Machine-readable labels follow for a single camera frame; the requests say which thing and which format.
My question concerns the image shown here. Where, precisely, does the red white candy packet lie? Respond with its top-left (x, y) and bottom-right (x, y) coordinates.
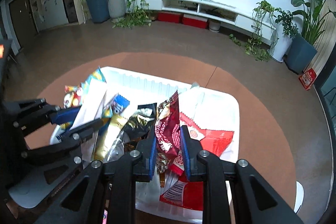
top-left (159, 113), bottom-right (234, 211)

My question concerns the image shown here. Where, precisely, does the red storage box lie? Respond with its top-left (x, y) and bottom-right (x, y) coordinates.
top-left (157, 11), bottom-right (183, 24)
top-left (182, 14), bottom-right (208, 29)

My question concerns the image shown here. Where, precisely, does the light blue mushroom chips bag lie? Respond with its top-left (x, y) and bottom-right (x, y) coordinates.
top-left (61, 67), bottom-right (106, 130)

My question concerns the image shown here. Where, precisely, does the red storage box left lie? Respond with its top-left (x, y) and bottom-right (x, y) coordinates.
top-left (157, 11), bottom-right (183, 24)

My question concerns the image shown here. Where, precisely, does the red box on floor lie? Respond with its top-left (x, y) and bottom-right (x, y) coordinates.
top-left (298, 68), bottom-right (317, 90)

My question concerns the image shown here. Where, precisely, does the trailing plant white pot right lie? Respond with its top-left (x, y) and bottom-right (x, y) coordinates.
top-left (229, 0), bottom-right (298, 63)

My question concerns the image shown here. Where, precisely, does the small white pot under cabinet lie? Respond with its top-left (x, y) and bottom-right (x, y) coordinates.
top-left (209, 19), bottom-right (221, 33)

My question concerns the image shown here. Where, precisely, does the dark red chocolate packet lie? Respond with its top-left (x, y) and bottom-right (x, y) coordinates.
top-left (154, 92), bottom-right (184, 188)

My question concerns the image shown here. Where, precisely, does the white tv cabinet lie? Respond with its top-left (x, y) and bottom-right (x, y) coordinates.
top-left (142, 0), bottom-right (277, 46)

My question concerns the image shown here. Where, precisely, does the red storage box right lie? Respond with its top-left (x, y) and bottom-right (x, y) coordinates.
top-left (182, 14), bottom-right (208, 29)

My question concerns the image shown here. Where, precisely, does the gold foil snack pack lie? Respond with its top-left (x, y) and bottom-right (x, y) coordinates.
top-left (93, 114), bottom-right (127, 161)

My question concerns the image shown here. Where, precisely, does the white snack packet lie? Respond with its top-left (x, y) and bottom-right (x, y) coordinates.
top-left (68, 79), bottom-right (117, 131)

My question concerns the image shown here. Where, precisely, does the black snack bag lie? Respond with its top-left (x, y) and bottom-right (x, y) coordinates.
top-left (109, 103), bottom-right (157, 157)

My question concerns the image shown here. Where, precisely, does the trailing plant white pot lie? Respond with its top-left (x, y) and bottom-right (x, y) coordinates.
top-left (229, 0), bottom-right (298, 63)
top-left (108, 0), bottom-right (151, 28)

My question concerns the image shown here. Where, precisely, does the white plastic tray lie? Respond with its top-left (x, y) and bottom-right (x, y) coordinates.
top-left (7, 65), bottom-right (240, 219)

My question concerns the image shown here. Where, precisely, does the pink snack packet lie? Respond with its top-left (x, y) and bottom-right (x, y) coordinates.
top-left (102, 210), bottom-right (108, 224)

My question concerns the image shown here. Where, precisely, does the tall plant dark pot right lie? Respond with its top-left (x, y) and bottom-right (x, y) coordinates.
top-left (285, 0), bottom-right (335, 75)

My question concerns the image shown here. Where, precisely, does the large white snack bag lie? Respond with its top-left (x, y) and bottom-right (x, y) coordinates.
top-left (177, 83), bottom-right (240, 132)

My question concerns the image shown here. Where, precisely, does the trailing plant white pot left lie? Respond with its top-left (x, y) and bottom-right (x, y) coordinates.
top-left (108, 0), bottom-right (151, 28)

